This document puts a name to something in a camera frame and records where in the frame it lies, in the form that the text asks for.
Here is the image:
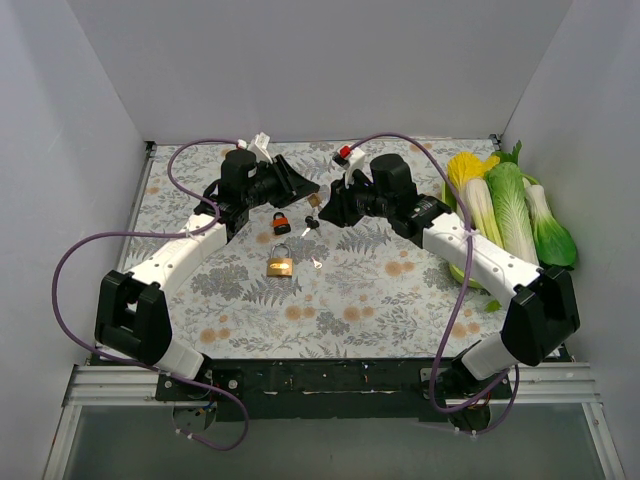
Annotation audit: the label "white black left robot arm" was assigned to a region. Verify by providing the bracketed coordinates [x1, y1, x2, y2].
[95, 149, 320, 400]

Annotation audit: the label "orange black padlock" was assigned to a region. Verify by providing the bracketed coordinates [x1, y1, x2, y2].
[272, 212, 291, 236]

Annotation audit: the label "green celery stalks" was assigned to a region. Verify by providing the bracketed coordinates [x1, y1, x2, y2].
[472, 199, 506, 314]

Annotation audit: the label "green plastic basket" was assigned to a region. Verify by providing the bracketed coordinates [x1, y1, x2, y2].
[441, 174, 574, 291]

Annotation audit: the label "green napa cabbage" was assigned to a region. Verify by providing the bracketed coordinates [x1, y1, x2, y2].
[485, 162, 538, 265]

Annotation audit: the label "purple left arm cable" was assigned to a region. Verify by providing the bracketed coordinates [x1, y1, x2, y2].
[51, 137, 251, 451]

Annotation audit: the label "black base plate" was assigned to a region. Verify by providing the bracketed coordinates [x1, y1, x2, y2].
[154, 357, 514, 424]

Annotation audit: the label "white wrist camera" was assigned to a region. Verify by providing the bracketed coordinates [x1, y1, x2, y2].
[332, 145, 366, 188]
[236, 132, 273, 164]

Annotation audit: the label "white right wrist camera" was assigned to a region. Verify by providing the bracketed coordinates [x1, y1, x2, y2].
[332, 145, 366, 188]

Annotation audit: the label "large brass padlock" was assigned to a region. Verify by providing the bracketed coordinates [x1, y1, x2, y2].
[266, 243, 294, 278]

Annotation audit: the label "orange black padlock key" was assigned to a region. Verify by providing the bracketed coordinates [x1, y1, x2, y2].
[301, 215, 321, 238]

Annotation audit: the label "aluminium frame rail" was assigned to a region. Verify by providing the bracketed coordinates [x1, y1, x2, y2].
[44, 363, 626, 479]

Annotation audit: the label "small brass padlock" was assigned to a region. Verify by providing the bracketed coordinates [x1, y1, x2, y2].
[306, 193, 322, 208]

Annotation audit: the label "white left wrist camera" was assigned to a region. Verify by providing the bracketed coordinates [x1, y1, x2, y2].
[236, 132, 273, 164]

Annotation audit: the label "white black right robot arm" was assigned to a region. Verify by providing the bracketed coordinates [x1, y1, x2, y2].
[319, 147, 580, 398]

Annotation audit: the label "floral patterned mat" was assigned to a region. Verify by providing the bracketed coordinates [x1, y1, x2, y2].
[130, 140, 506, 358]

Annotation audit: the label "bok choy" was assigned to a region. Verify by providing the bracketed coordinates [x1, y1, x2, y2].
[525, 184, 577, 268]

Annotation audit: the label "yellow-leaf napa cabbage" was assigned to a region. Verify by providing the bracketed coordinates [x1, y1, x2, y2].
[447, 152, 500, 231]

